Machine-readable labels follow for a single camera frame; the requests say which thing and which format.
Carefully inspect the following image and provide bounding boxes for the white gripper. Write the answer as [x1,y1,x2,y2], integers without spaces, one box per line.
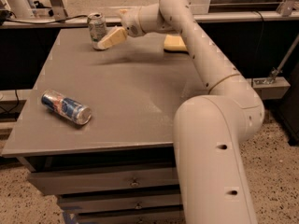
[97,7,145,50]

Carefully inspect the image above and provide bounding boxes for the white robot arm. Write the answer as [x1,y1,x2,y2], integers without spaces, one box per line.
[98,0,264,224]

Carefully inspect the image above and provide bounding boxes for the yellow sponge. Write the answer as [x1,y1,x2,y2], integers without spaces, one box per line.
[164,35,187,52]

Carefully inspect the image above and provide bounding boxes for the blue silver red bull can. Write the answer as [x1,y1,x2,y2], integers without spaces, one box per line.
[41,90,92,125]

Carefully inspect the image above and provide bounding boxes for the white pipe top left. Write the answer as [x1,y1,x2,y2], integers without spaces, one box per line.
[7,0,35,19]

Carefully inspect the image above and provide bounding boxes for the grey drawer cabinet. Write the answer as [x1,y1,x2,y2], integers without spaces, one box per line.
[0,23,206,224]

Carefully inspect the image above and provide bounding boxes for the top grey drawer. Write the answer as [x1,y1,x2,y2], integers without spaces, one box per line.
[28,167,178,195]

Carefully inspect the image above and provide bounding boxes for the grey drawer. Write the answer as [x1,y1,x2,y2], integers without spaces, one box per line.
[28,167,178,195]
[77,208,184,224]
[58,191,181,214]

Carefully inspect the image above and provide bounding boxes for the middle grey drawer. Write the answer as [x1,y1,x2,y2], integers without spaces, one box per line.
[58,191,181,214]

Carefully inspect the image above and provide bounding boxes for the bottom grey drawer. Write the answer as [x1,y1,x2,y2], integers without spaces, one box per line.
[77,208,184,224]

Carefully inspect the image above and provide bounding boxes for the black cable on rail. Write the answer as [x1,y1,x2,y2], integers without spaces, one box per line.
[4,14,89,25]

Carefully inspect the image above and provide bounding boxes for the metal bracket left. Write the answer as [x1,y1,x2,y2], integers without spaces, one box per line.
[50,0,68,21]

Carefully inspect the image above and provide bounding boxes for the grey metal rail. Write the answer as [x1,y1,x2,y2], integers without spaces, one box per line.
[0,10,299,29]

